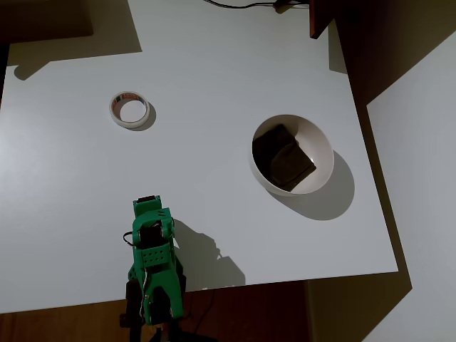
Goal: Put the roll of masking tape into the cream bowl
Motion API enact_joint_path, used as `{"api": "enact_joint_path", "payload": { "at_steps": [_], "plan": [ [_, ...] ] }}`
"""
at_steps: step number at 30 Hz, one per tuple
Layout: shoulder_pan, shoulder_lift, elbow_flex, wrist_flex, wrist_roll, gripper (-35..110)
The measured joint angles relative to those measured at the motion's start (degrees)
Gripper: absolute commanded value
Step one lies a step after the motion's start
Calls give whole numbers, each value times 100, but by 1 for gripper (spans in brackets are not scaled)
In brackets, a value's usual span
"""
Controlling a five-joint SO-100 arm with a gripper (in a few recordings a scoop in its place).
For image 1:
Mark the beige masking tape roll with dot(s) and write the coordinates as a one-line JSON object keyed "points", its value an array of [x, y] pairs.
{"points": [[115, 115]]}

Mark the white round bowl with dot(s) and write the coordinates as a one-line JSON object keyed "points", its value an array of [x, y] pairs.
{"points": [[320, 156]]}

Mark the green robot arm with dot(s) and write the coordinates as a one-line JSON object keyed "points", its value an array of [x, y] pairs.
{"points": [[160, 281]]}

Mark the black table clamp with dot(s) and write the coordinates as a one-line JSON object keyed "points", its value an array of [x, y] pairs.
{"points": [[181, 283]]}

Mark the dark brown box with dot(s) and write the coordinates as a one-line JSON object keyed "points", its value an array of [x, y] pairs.
{"points": [[42, 18]]}

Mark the brown wooden board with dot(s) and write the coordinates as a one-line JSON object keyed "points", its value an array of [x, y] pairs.
{"points": [[317, 18]]}

